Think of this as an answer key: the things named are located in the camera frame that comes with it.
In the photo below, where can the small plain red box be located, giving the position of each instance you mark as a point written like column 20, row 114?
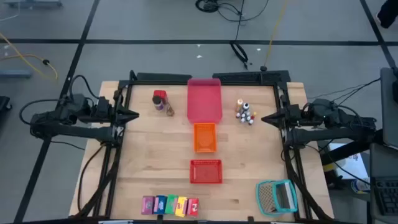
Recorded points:
column 161, row 93

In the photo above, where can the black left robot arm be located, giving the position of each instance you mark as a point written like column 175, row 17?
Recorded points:
column 77, row 132

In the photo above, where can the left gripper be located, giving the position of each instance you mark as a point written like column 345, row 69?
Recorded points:
column 104, row 110

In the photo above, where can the orange plastic basket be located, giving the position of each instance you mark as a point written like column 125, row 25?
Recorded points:
column 205, row 137

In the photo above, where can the green mini cereal box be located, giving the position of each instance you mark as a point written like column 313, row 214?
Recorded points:
column 171, row 204

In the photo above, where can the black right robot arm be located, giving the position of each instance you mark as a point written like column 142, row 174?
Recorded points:
column 326, row 134

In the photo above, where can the plain black panel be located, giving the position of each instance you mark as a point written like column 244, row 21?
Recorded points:
column 161, row 76

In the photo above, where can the teal box grater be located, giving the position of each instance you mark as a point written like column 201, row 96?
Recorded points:
column 264, row 197

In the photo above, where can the yellow mini cereal box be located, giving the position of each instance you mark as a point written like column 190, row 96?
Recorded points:
column 181, row 207

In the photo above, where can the blue mini cereal box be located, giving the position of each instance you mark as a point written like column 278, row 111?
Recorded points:
column 160, row 204

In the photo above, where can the person's foot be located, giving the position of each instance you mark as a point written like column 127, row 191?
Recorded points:
column 388, row 12

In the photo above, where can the perforated black panel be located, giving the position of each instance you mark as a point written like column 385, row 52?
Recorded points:
column 248, row 76

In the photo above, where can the round printed can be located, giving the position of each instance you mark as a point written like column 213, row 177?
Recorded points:
column 360, row 186

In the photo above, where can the dark bottle with white cap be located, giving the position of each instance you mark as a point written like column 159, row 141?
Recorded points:
column 245, row 107

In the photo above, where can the black caster base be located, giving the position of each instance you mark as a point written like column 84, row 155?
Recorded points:
column 3, row 104

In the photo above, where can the black keyboard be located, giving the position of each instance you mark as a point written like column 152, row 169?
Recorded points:
column 387, row 196

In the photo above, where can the long grey stand foot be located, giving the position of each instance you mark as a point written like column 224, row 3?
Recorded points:
column 31, row 3

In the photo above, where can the black round knob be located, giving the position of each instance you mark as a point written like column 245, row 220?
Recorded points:
column 263, row 68

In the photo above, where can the pink plastic tray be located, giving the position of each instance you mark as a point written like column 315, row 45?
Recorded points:
column 203, row 99

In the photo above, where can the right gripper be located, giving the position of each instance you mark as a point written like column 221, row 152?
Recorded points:
column 293, row 115

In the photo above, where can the white paper sheet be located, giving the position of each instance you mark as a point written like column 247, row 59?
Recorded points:
column 351, row 165

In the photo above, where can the red mini cereal box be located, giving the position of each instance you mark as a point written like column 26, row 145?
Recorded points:
column 193, row 207

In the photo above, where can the short grey stand foot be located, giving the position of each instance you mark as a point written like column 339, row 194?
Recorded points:
column 15, row 73

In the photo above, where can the pink mini cereal box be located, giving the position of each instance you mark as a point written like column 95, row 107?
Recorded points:
column 147, row 205

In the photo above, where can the red plastic basket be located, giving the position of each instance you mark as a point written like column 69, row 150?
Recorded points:
column 206, row 171

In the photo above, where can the grey laptop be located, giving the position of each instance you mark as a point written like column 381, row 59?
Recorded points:
column 390, row 109

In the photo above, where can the black desk leg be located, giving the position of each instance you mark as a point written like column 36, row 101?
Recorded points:
column 351, row 147

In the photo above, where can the black metal table frame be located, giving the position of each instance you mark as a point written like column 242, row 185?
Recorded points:
column 155, row 83

